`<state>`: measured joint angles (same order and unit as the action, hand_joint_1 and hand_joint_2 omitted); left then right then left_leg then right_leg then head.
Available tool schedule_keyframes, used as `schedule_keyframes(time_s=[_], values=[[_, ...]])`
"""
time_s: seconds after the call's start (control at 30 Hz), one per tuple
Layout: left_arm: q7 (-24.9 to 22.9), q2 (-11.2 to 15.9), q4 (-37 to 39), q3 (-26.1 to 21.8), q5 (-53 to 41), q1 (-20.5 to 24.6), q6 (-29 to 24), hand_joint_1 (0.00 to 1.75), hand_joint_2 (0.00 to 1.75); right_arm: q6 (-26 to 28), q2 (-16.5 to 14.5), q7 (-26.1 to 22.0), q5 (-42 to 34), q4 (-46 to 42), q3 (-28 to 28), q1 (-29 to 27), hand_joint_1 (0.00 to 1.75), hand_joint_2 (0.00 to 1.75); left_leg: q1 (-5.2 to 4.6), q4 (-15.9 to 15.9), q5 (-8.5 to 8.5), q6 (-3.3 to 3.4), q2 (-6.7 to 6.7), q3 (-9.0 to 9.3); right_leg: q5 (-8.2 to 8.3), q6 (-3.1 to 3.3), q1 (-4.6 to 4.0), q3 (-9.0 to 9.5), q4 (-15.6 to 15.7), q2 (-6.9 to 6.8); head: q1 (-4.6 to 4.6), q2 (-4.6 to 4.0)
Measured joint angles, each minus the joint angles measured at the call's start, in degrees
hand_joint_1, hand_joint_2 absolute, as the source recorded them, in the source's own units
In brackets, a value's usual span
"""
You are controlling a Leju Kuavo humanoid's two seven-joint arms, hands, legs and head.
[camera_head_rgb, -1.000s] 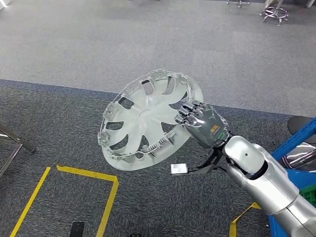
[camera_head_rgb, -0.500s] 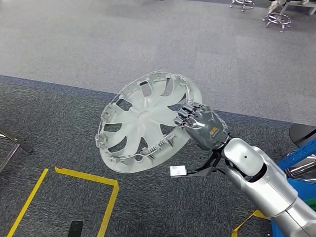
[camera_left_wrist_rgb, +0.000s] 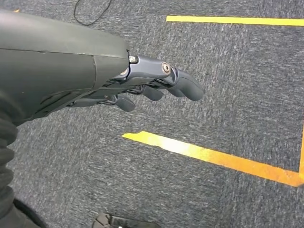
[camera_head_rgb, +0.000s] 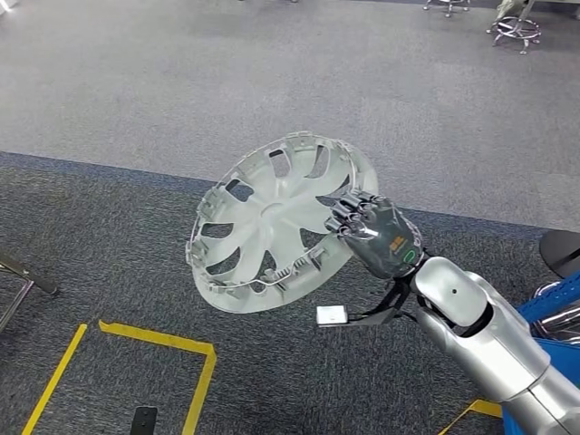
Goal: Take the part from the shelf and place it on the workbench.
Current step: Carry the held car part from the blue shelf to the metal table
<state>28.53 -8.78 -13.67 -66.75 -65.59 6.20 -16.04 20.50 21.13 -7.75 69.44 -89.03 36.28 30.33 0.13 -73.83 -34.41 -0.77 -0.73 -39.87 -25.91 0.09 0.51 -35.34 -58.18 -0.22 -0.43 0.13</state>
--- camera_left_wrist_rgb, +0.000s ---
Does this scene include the yellow straight floor tape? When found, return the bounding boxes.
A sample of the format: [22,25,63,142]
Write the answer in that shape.
[166,15,304,27]

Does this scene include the yellow angled floor tape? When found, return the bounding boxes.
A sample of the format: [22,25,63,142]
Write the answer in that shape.
[121,124,304,189]

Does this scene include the black robot foot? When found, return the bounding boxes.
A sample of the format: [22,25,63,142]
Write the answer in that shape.
[91,213,162,228]

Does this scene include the black floor cable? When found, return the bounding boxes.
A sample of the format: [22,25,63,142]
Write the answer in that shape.
[72,0,112,27]

